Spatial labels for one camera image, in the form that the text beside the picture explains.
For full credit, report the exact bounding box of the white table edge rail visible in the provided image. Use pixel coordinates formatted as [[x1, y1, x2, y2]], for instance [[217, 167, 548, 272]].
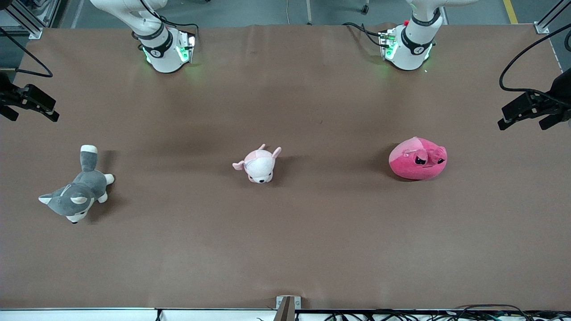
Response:
[[0, 308, 571, 321]]

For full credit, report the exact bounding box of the black right arm base cable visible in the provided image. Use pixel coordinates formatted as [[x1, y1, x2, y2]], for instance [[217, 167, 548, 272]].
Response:
[[131, 0, 200, 45]]

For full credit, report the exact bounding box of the metal table edge bracket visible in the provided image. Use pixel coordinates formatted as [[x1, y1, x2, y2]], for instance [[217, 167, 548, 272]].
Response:
[[274, 296, 302, 321]]

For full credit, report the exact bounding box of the black arm base cable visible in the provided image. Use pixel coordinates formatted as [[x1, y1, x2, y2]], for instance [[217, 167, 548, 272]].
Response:
[[342, 22, 394, 48], [131, 0, 200, 45]]

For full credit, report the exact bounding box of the black left arm base cable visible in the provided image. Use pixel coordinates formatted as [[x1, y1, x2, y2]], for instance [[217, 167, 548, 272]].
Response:
[[342, 22, 394, 48]]

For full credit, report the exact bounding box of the aluminium frame post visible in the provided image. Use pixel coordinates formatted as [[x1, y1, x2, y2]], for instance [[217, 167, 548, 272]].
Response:
[[0, 0, 44, 40], [534, 0, 571, 35]]

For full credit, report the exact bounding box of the round bright pink plush toy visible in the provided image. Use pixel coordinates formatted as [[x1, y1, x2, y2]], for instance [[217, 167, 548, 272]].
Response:
[[389, 136, 448, 181]]

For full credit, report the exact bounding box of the small pale pink dog plush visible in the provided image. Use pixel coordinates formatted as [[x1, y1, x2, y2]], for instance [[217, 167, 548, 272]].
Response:
[[232, 144, 282, 185]]

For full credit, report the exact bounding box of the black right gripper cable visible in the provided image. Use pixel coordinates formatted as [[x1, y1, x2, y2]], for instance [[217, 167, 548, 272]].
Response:
[[0, 27, 54, 79]]

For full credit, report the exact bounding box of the grey white husky plush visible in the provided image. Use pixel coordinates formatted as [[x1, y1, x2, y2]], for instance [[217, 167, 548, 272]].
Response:
[[38, 144, 115, 224]]

